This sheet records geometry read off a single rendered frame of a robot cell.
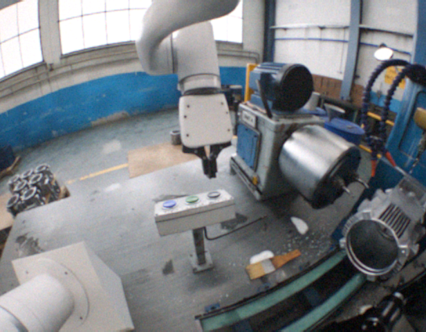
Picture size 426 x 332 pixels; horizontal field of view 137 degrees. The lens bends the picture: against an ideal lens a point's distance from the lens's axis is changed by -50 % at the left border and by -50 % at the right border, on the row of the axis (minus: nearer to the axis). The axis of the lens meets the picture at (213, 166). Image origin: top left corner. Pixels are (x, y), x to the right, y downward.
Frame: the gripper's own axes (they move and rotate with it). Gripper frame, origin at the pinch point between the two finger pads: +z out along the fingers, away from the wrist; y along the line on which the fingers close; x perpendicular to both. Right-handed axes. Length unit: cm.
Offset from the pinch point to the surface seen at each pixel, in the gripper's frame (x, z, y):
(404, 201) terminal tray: -27.1, 9.8, 38.7
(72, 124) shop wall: 470, -85, -279
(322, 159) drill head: -4.4, 2.4, 31.2
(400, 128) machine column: -18, -6, 63
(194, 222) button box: -3.5, 9.9, -5.5
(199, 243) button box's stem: 1.3, 19.4, -4.8
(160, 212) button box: -2.5, 6.5, -12.0
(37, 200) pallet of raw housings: 109, 30, -147
